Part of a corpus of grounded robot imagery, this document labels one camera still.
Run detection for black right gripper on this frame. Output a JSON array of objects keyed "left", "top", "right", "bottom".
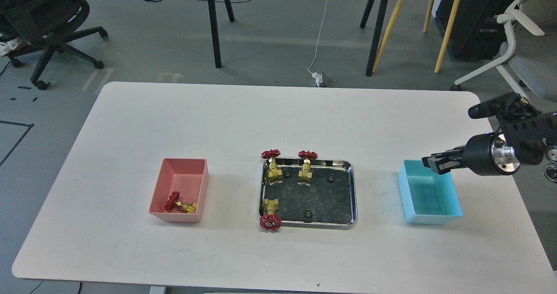
[{"left": 421, "top": 145, "right": 468, "bottom": 175}]

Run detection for brass valve red handle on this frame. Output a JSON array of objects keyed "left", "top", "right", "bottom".
[{"left": 164, "top": 191, "right": 197, "bottom": 214}]

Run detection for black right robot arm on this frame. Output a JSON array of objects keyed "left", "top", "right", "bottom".
[{"left": 422, "top": 92, "right": 557, "bottom": 182}]

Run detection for blue plastic box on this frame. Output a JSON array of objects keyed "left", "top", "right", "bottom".
[{"left": 397, "top": 160, "right": 463, "bottom": 225}]

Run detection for brass valve top middle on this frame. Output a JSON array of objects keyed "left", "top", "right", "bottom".
[{"left": 298, "top": 150, "right": 318, "bottom": 185}]

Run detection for brass valve top left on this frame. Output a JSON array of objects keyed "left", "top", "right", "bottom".
[{"left": 261, "top": 149, "right": 283, "bottom": 185}]

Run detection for brass valve bottom left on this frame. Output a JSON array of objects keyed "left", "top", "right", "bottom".
[{"left": 259, "top": 199, "right": 281, "bottom": 231}]

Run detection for pink plastic box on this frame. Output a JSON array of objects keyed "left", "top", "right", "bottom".
[{"left": 149, "top": 158, "right": 209, "bottom": 223}]

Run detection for stainless steel tray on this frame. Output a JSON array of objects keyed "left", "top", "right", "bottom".
[{"left": 259, "top": 157, "right": 358, "bottom": 229}]

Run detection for black cabinet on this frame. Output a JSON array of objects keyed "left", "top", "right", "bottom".
[{"left": 446, "top": 0, "right": 514, "bottom": 61}]

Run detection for grey white office chair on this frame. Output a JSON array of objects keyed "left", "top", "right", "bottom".
[{"left": 451, "top": 0, "right": 557, "bottom": 102}]

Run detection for white power adapter plug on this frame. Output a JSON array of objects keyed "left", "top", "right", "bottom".
[{"left": 312, "top": 72, "right": 334, "bottom": 88}]

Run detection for black tripod legs right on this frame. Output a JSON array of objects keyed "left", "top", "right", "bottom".
[{"left": 360, "top": 0, "right": 389, "bottom": 77}]

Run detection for black tripod legs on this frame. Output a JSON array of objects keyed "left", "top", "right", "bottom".
[
  {"left": 205, "top": 0, "right": 235, "bottom": 68},
  {"left": 360, "top": 0, "right": 389, "bottom": 77}
]

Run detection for wooden yellow easel legs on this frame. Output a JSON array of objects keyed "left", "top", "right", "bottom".
[{"left": 372, "top": 0, "right": 466, "bottom": 74}]

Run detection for black tripod legs left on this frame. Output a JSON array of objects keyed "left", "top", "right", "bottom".
[{"left": 205, "top": 0, "right": 235, "bottom": 68}]

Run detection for black office chair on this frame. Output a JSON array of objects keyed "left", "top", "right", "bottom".
[{"left": 1, "top": 0, "right": 107, "bottom": 90}]

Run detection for white cable on floor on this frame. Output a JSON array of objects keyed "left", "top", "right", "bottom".
[{"left": 307, "top": 0, "right": 333, "bottom": 74}]

